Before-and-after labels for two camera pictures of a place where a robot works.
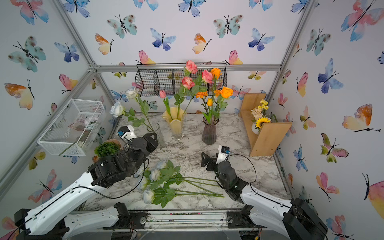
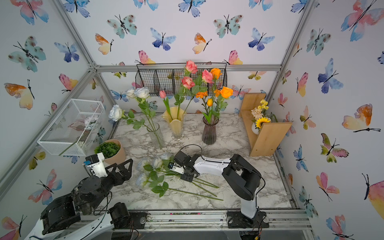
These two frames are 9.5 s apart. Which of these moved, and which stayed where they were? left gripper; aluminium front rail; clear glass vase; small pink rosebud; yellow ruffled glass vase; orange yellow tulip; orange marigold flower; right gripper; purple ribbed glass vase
Moved: left gripper; right gripper
Stayed: aluminium front rail; small pink rosebud; clear glass vase; orange yellow tulip; purple ribbed glass vase; orange marigold flower; yellow ruffled glass vase
